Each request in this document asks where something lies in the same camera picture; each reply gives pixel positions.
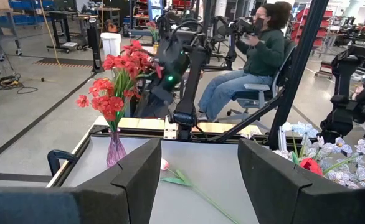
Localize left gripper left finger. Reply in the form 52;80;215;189
0;138;162;224

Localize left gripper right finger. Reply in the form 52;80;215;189
237;138;365;224

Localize red artificial tulip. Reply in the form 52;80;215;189
291;151;324;177

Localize red artificial flower bunch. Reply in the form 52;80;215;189
75;77;136;133
102;39;164;133

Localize white artificial flower bunch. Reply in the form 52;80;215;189
272;121;342;175
322;136;365;190

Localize pink artificial tulip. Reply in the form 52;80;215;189
159;157;241;224

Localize purple glass vase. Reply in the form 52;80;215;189
105;128;128;169

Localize black table clamp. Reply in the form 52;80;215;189
47;149;79;177

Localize white waste bin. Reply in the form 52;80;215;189
100;32;122;62

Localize black tower fan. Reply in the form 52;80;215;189
87;17;105;74

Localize office chair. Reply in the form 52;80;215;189
225;40;298;125

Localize person's hand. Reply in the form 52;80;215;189
247;33;261;46

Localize person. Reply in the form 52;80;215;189
197;1;293;123

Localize black rolling table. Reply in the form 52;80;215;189
46;10;100;53

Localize red storage shelf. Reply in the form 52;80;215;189
294;8;334;47

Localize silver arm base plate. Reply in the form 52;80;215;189
163;116;179;141

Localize black teleoperation handle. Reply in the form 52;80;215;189
212;17;264;73

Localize yellow hanging hose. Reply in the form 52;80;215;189
38;0;62;68

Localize black floor cable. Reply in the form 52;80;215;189
0;73;39;95

